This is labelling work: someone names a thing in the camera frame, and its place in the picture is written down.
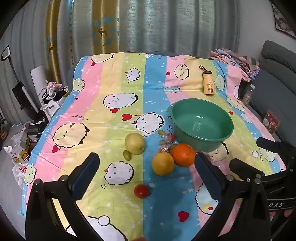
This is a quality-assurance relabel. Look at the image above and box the yellow bottle with strap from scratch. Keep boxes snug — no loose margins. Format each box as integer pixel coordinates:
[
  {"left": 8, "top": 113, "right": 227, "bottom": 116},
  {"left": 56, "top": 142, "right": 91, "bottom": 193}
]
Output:
[{"left": 199, "top": 65, "right": 216, "bottom": 95}]

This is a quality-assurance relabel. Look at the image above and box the grey curtain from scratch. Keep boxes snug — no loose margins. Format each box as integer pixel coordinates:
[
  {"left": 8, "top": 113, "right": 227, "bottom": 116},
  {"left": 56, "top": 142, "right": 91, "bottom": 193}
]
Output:
[{"left": 0, "top": 0, "right": 241, "bottom": 112}]

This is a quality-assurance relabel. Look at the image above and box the red patterned gift box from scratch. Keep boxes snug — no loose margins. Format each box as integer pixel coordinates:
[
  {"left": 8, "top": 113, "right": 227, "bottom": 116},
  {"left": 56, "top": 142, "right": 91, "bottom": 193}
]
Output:
[{"left": 262, "top": 110, "right": 280, "bottom": 133}]

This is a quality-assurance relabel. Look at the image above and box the striped cartoon printed blanket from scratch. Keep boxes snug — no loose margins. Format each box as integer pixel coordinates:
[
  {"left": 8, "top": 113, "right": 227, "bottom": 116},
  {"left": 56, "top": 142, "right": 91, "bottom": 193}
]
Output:
[{"left": 20, "top": 52, "right": 287, "bottom": 241}]

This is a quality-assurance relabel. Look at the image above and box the paper bag with yellow print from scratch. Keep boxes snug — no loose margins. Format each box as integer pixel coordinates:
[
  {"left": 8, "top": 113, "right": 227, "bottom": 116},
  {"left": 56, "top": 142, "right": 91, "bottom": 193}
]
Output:
[{"left": 3, "top": 130, "right": 35, "bottom": 165}]

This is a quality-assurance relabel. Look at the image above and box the white plastic bag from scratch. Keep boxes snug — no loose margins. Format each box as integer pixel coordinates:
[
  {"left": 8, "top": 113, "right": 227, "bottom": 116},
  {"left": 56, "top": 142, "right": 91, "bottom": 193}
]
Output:
[{"left": 12, "top": 162, "right": 29, "bottom": 186}]

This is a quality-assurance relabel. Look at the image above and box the yellow-green pear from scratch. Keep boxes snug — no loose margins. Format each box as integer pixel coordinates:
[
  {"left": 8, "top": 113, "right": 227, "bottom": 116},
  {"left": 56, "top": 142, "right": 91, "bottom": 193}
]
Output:
[{"left": 125, "top": 133, "right": 146, "bottom": 155}]

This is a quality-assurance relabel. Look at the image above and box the black upright vacuum cleaner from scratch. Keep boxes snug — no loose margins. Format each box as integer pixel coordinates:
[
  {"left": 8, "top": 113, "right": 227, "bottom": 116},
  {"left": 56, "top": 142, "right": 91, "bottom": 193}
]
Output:
[{"left": 1, "top": 46, "right": 40, "bottom": 116}]

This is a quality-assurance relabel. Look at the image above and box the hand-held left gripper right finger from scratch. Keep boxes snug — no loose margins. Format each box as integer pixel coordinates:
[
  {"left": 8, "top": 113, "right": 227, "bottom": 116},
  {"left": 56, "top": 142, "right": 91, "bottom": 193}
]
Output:
[{"left": 194, "top": 153, "right": 271, "bottom": 241}]

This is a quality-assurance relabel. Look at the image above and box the orange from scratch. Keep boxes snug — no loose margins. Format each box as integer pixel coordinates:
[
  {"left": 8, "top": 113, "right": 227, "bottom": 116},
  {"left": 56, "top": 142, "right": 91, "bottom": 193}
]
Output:
[{"left": 171, "top": 143, "right": 196, "bottom": 167}]

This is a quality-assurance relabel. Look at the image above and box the yellow citrus fruit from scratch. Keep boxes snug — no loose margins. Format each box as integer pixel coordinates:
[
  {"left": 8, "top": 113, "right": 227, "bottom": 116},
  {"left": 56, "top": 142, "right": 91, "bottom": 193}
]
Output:
[{"left": 152, "top": 153, "right": 175, "bottom": 176}]

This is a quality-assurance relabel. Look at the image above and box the white board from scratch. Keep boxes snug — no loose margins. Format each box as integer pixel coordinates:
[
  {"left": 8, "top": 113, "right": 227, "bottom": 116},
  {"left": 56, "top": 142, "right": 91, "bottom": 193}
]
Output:
[{"left": 31, "top": 64, "right": 50, "bottom": 112}]

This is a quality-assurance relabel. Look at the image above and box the red tomato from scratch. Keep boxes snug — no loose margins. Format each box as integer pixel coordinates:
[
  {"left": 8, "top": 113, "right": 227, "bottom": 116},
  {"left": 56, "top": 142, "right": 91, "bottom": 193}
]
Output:
[{"left": 134, "top": 184, "right": 150, "bottom": 199}]

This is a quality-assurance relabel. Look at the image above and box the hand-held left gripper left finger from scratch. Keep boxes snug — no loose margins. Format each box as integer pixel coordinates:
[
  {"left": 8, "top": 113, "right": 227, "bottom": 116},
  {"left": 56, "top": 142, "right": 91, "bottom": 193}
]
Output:
[{"left": 25, "top": 152, "right": 100, "bottom": 241}]

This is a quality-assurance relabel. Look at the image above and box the grey sofa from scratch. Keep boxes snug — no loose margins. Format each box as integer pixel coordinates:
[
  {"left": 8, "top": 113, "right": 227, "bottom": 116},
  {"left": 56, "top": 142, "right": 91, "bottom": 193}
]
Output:
[{"left": 251, "top": 40, "right": 296, "bottom": 144}]

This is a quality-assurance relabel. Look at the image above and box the framed landscape painting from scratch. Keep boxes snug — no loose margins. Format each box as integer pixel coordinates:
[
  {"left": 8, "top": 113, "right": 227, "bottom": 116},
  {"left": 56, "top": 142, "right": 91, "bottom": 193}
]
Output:
[{"left": 270, "top": 2, "right": 296, "bottom": 39}]

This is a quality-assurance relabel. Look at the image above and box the grey chair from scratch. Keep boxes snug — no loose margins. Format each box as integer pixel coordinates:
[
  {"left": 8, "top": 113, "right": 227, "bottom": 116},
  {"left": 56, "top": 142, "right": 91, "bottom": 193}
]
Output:
[{"left": 67, "top": 61, "right": 78, "bottom": 91}]

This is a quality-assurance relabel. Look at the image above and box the green plastic basin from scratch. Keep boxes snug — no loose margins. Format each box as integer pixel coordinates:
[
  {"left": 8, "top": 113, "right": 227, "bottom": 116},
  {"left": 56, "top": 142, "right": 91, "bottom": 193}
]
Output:
[{"left": 167, "top": 98, "right": 234, "bottom": 153}]

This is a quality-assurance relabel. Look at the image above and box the pile of folded clothes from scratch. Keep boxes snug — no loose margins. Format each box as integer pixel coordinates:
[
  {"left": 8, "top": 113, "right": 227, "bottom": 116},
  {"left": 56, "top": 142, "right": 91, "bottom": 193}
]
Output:
[{"left": 210, "top": 47, "right": 260, "bottom": 81}]

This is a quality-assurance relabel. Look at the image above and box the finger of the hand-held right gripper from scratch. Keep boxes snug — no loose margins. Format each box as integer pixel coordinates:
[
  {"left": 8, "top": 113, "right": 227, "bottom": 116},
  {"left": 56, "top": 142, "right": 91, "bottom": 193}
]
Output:
[
  {"left": 229, "top": 158, "right": 288, "bottom": 183},
  {"left": 256, "top": 137, "right": 296, "bottom": 163}
]

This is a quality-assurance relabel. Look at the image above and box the gold patterned curtain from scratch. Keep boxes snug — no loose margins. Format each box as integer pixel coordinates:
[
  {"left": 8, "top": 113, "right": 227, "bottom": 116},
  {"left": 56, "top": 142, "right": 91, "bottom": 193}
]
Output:
[{"left": 46, "top": 0, "right": 121, "bottom": 84}]

